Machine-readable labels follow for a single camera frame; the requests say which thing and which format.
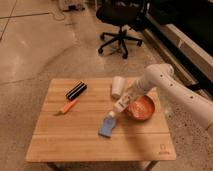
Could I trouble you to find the clear plastic bottle white label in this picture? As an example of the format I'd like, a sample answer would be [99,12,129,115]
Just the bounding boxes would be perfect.
[108,92,134,117]

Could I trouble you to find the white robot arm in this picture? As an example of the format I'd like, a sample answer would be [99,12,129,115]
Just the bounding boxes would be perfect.
[127,63,213,136]

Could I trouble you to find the orange ceramic bowl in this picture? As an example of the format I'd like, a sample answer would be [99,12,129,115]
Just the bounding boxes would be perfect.
[125,95,155,121]

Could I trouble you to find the white paper cup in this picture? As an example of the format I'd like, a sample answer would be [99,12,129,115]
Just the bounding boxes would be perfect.
[111,76,125,99]

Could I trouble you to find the black striped box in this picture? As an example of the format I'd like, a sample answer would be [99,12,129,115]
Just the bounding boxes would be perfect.
[66,82,87,100]

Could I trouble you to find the orange marker pen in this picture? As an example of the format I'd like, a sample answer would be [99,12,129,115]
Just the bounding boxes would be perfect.
[55,99,78,116]

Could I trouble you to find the wooden table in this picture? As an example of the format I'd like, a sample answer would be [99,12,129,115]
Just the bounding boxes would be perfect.
[26,78,176,163]

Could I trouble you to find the dark bench with light edge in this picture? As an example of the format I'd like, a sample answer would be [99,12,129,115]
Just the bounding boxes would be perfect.
[142,0,213,88]

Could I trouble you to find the black office chair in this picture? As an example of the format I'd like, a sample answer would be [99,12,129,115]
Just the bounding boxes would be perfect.
[96,0,148,59]

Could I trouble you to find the white device on floor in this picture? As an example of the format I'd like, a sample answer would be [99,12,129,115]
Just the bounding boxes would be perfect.
[58,0,84,11]

